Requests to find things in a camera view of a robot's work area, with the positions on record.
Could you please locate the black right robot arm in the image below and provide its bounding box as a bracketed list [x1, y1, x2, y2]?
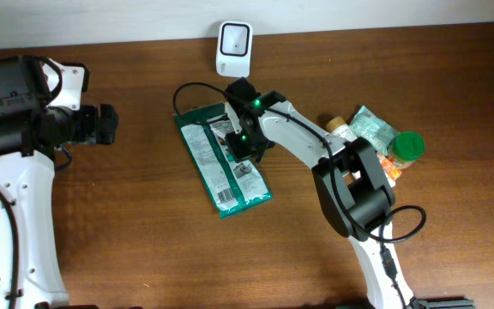
[224, 77, 475, 308]

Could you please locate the teal tissue pack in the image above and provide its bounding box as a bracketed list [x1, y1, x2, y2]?
[349, 106, 400, 156]

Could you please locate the green lid seasoning jar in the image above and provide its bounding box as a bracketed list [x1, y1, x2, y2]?
[389, 131, 425, 169]

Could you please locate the orange tissue pack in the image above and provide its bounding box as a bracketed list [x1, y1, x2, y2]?
[377, 152, 401, 187]

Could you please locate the white cream tube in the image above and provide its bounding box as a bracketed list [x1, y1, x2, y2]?
[326, 116, 358, 142]

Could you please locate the white barcode scanner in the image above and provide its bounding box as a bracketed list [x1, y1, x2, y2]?
[215, 21, 253, 78]

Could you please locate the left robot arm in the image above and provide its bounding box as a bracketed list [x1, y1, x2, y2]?
[0, 56, 118, 308]

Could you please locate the green wipes packet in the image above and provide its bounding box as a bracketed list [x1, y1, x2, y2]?
[173, 103, 273, 219]

